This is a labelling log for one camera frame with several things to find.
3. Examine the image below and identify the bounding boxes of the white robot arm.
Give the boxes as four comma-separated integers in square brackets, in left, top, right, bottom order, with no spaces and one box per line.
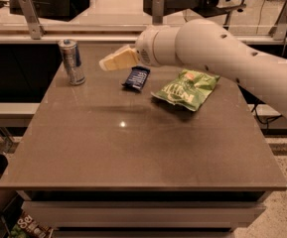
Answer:
[99,19,287,118]

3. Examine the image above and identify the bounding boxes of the grey table drawer base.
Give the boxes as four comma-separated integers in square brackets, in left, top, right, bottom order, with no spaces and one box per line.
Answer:
[23,200,266,234]

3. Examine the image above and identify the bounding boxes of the left metal railing bracket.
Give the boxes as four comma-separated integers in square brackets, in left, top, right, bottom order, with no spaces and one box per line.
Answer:
[18,0,45,40]

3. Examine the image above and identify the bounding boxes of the green chip bag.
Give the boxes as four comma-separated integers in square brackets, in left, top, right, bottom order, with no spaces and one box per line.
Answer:
[152,69,219,112]

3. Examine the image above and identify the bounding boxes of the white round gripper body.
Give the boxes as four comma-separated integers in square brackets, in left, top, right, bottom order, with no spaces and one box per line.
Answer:
[135,26,161,66]

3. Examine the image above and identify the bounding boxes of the right metal railing bracket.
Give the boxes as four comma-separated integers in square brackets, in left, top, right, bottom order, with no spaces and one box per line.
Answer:
[269,0,287,41]

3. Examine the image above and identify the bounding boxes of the dark blue snack bar wrapper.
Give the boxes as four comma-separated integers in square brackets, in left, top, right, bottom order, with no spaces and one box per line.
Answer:
[122,66,150,91]

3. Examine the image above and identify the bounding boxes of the metal railing bracket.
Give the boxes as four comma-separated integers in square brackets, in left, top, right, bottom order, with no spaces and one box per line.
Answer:
[152,0,164,25]
[269,0,287,41]
[18,0,45,40]

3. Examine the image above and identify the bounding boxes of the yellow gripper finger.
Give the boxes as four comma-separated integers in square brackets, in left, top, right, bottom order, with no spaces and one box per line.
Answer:
[114,45,131,54]
[99,49,138,71]

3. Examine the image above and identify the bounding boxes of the silver blue redbull can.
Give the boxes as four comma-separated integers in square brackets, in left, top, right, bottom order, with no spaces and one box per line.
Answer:
[58,39,85,85]

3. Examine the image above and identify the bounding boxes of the black cable on floor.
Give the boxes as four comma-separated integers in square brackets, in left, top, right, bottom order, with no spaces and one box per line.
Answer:
[250,102,283,126]

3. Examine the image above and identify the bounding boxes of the middle metal railing bracket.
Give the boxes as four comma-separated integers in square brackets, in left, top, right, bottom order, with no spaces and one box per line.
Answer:
[152,0,164,25]

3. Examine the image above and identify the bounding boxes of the colourful snack package on floor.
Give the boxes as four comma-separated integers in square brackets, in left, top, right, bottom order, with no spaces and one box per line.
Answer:
[8,212,54,238]

